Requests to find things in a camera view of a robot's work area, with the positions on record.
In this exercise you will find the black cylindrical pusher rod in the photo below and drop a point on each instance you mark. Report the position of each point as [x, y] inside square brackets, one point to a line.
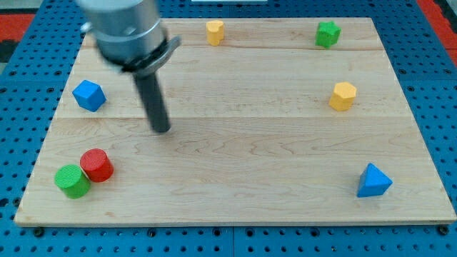
[153, 102]

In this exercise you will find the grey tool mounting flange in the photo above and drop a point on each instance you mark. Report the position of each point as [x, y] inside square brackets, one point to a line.
[150, 63]

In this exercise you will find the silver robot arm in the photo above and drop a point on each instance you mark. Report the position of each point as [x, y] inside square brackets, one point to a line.
[129, 34]

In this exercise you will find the green star block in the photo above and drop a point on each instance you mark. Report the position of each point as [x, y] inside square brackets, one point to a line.
[327, 34]

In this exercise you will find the yellow heart block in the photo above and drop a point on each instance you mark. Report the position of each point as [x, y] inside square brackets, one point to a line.
[215, 32]

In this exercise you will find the blue cube block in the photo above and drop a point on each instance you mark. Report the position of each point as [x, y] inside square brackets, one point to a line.
[89, 95]

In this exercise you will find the red cylinder block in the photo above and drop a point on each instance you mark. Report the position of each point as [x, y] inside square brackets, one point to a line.
[96, 165]

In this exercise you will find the green cylinder block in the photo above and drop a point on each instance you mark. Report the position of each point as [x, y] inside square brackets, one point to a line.
[71, 180]

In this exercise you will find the wooden board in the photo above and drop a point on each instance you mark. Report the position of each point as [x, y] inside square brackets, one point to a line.
[253, 141]

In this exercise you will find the yellow hexagon block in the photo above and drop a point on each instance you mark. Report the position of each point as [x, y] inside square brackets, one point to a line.
[342, 96]

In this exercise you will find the blue triangle block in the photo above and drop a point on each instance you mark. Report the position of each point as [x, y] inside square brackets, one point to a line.
[373, 182]

